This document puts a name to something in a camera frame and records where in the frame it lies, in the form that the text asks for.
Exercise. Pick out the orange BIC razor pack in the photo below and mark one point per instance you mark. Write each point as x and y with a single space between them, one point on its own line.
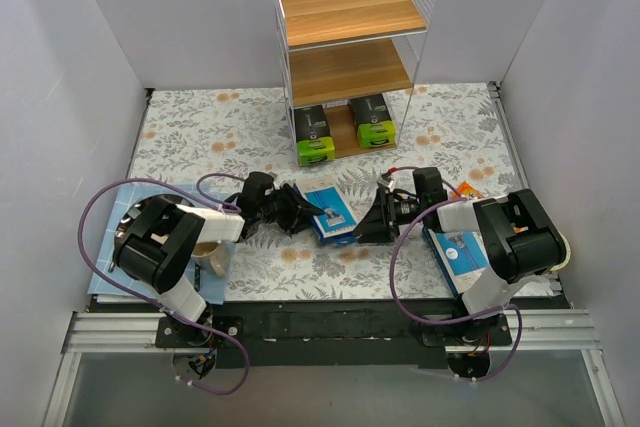
465 190

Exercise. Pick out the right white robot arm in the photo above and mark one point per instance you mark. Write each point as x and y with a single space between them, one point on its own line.
520 240

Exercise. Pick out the dark knife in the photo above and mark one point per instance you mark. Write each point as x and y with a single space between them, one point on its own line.
197 278

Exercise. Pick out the white wire wooden shelf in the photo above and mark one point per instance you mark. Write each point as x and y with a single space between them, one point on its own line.
334 50

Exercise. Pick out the blue harry's razor box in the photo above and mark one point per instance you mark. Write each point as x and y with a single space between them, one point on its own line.
337 221
460 255

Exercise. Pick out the dark rimmed ceramic plate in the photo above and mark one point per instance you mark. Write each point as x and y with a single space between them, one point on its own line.
133 237

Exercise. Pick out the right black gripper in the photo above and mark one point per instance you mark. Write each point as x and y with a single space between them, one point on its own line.
386 212

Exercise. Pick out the beige ceramic mug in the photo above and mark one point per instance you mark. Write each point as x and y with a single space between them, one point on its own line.
213 257

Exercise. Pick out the floral table mat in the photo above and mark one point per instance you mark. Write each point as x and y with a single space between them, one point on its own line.
216 137

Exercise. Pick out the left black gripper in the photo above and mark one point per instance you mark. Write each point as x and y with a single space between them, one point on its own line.
288 208

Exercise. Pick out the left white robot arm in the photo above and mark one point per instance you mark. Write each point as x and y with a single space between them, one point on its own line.
162 232

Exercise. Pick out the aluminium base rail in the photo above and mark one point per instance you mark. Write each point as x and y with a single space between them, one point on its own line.
286 334

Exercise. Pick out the black green razor box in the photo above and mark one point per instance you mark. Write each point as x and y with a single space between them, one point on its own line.
313 140
373 121

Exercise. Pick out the yellow patterned bowl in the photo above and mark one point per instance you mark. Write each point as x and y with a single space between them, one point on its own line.
567 257

